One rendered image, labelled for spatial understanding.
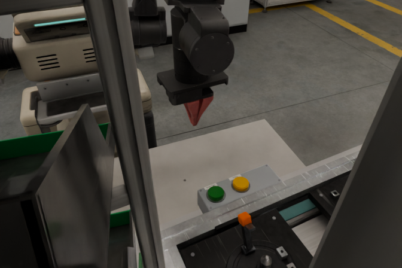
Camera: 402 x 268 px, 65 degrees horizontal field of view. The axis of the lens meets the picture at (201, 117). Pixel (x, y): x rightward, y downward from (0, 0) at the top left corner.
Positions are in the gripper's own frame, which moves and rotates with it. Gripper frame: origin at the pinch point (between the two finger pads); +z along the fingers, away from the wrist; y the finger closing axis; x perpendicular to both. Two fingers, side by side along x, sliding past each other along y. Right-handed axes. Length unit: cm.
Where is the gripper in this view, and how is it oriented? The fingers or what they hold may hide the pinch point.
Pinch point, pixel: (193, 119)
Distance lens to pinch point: 56.4
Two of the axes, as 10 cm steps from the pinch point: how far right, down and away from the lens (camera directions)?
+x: -4.2, -5.4, 7.3
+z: 0.1, 8.0, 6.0
